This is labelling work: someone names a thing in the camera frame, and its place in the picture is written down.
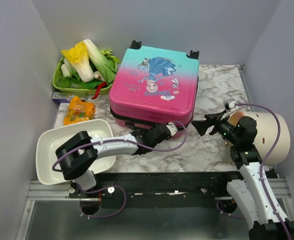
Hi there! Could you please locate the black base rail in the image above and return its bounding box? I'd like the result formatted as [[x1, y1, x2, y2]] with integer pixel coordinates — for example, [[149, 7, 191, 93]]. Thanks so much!
[[69, 171, 243, 209]]

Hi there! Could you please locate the white mushroom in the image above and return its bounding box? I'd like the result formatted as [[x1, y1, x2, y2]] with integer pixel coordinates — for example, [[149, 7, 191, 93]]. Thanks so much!
[[94, 71, 103, 80]]

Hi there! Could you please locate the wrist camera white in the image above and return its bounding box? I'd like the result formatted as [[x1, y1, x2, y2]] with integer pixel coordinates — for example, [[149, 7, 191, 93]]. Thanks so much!
[[224, 98, 238, 111], [166, 122, 178, 136]]

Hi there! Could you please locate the aluminium frame rail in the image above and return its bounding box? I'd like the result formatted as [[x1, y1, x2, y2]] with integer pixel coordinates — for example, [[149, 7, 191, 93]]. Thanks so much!
[[16, 180, 99, 240]]

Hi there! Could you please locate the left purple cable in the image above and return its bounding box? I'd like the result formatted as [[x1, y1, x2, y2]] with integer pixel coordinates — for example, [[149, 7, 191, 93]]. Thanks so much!
[[52, 121, 187, 220]]

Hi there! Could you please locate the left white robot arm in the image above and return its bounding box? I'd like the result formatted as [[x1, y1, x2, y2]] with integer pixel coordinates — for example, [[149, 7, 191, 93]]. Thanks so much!
[[55, 123, 177, 198]]

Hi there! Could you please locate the purple white box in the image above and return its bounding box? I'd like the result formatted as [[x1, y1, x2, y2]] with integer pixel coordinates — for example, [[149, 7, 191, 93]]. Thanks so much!
[[51, 91, 88, 104]]

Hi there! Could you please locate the cream cylindrical bucket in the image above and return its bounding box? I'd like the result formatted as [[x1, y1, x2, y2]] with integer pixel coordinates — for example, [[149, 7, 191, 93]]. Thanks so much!
[[228, 111, 291, 166]]

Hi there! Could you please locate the white rectangular plastic tub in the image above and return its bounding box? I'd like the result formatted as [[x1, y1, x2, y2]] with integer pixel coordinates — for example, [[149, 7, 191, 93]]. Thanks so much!
[[35, 118, 116, 186]]

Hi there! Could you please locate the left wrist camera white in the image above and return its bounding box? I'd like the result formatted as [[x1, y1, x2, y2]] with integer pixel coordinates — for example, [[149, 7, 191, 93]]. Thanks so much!
[[166, 122, 178, 136]]

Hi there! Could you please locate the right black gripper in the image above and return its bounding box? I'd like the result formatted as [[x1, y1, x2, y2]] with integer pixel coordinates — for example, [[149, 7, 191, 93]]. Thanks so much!
[[192, 109, 240, 145]]

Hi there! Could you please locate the white green bok choy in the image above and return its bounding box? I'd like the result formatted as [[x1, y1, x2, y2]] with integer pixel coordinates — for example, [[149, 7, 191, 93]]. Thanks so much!
[[83, 39, 120, 85]]

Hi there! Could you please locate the green vegetable tray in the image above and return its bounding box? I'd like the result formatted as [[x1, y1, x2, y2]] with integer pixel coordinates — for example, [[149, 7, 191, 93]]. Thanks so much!
[[52, 57, 119, 96]]

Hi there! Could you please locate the pink and teal kids suitcase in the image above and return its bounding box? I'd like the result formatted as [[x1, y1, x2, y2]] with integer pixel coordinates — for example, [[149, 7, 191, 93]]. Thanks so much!
[[109, 40, 200, 138]]

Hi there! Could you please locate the yellow napa cabbage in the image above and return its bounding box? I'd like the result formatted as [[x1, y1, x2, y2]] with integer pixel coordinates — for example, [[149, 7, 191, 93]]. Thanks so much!
[[61, 41, 94, 83]]

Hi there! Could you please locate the red chili pepper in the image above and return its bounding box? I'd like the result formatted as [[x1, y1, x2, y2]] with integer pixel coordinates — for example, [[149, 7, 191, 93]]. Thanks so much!
[[91, 81, 107, 100]]

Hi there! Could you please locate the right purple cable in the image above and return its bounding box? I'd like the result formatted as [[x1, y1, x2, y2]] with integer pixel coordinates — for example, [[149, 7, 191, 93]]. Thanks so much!
[[216, 102, 291, 240]]

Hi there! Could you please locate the orange snack bag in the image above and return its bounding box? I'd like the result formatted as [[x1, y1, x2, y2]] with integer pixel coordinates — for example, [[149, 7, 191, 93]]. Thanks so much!
[[63, 96, 95, 126]]

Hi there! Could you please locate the purple cable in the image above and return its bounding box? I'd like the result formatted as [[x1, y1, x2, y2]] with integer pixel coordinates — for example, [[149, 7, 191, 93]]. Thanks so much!
[[216, 102, 291, 240], [52, 121, 187, 220]]

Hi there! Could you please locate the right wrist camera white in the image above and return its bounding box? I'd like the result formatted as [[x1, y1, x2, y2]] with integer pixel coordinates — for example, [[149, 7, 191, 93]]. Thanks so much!
[[224, 98, 238, 111]]

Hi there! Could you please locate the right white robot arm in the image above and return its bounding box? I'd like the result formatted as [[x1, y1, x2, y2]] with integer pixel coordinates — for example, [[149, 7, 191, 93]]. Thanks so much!
[[192, 112, 294, 240]]

